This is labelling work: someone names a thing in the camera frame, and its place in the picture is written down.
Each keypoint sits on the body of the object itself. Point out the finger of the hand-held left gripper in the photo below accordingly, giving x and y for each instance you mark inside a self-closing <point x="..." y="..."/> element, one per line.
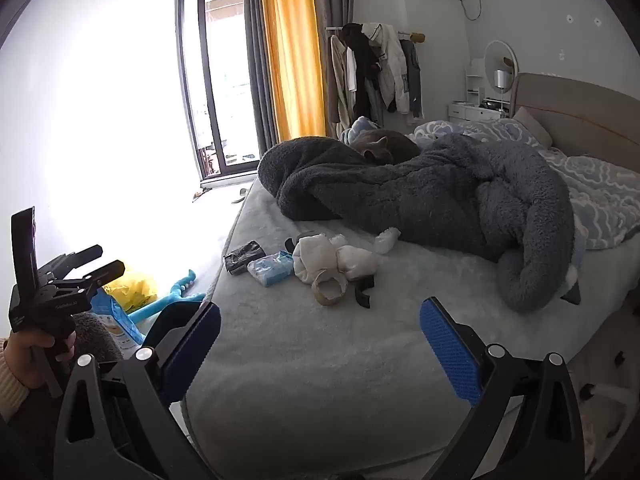
<point x="85" y="252"/>
<point x="107" y="269"/>

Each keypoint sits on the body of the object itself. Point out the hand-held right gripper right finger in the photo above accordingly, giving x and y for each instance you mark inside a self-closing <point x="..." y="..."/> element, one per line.
<point x="450" y="350"/>

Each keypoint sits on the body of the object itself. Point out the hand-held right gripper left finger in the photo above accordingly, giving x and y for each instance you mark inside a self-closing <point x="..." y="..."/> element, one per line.
<point x="197" y="345"/>

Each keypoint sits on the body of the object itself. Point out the black wrapper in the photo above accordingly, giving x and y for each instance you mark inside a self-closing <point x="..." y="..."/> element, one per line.
<point x="242" y="257"/>

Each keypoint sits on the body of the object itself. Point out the black plastic piece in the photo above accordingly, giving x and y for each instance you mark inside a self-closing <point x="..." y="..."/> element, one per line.
<point x="362" y="297"/>

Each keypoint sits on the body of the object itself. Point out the blue tissue packet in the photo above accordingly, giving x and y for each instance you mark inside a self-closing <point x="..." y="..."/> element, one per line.
<point x="270" y="269"/>

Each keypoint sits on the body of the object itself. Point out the white tissue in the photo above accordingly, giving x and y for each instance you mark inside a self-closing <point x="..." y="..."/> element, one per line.
<point x="387" y="240"/>

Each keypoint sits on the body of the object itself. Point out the white sock ball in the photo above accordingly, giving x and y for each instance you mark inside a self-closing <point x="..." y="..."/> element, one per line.
<point x="312" y="255"/>
<point x="355" y="262"/>

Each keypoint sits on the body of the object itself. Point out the cardboard tape roll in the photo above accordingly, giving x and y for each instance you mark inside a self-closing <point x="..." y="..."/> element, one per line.
<point x="316" y="290"/>

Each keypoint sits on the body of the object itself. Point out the small black item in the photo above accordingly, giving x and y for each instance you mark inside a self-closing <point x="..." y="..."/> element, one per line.
<point x="290" y="245"/>

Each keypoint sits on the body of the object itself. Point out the person's left forearm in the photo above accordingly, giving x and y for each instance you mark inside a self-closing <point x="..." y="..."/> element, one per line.
<point x="12" y="390"/>

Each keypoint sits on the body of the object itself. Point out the person's left hand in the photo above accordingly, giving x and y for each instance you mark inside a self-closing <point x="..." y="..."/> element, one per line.
<point x="22" y="355"/>

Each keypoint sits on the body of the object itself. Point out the yellow plastic bag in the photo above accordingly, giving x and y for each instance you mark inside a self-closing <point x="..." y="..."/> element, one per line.
<point x="132" y="290"/>

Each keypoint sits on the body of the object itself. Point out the blue printed bag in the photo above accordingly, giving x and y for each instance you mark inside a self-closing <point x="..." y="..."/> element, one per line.
<point x="112" y="320"/>

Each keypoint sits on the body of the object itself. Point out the blue toothed plush toy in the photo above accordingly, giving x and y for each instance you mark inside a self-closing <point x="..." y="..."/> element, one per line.
<point x="170" y="300"/>

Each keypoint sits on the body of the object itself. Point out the small orange object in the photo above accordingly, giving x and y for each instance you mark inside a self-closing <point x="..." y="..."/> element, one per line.
<point x="200" y="195"/>

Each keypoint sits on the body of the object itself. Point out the bed with grey sheet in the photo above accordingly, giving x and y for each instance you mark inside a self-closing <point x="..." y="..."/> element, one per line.
<point x="310" y="385"/>

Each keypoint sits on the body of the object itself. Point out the grey fleece blanket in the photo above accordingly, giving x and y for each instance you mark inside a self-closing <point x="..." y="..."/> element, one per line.
<point x="425" y="200"/>

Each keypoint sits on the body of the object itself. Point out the grey cat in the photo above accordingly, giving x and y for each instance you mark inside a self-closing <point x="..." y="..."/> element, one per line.
<point x="395" y="147"/>

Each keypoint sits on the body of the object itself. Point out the blue patterned quilt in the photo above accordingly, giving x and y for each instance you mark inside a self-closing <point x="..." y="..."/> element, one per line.
<point x="600" y="195"/>

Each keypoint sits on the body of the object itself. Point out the glass sliding door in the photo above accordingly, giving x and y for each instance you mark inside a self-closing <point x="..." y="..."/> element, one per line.
<point x="225" y="70"/>

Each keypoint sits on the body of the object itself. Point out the beige pillow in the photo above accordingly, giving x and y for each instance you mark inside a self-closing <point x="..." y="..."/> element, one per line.
<point x="532" y="127"/>

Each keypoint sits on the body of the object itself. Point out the white dresser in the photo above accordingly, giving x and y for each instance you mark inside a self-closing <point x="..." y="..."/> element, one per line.
<point x="460" y="110"/>

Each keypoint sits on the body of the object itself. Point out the light blue plush toy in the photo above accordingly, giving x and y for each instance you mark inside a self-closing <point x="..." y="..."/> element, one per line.
<point x="357" y="127"/>

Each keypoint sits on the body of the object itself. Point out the grey curtain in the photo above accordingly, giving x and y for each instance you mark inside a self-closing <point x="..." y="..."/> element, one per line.
<point x="257" y="60"/>
<point x="332" y="10"/>

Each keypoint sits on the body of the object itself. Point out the beige headboard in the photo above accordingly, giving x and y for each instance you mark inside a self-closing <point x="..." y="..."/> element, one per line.
<point x="580" y="120"/>

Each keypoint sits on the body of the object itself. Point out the white desk shelf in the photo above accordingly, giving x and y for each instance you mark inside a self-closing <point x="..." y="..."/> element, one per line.
<point x="474" y="85"/>

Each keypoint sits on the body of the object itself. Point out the grey shirt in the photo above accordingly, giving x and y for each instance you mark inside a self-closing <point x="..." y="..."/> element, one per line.
<point x="412" y="80"/>

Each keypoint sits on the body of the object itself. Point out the white table lamp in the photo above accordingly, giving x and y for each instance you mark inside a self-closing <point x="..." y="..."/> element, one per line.
<point x="501" y="78"/>

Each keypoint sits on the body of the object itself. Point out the yellow curtain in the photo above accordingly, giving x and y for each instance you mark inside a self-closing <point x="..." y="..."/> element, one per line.
<point x="292" y="50"/>

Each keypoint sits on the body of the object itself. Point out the clothes on rack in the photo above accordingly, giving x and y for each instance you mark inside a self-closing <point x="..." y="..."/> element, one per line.
<point x="339" y="85"/>

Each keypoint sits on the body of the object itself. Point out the white jacket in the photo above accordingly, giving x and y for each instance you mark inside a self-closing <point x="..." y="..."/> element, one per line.
<point x="392" y="65"/>

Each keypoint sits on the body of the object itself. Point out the round mirror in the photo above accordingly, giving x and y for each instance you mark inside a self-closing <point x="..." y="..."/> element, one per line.
<point x="495" y="57"/>

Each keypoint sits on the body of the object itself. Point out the black garment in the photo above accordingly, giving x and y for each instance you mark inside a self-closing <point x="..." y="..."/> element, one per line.
<point x="362" y="60"/>

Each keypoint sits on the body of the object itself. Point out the clothes rack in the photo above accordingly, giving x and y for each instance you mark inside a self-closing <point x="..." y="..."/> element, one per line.
<point x="417" y="36"/>

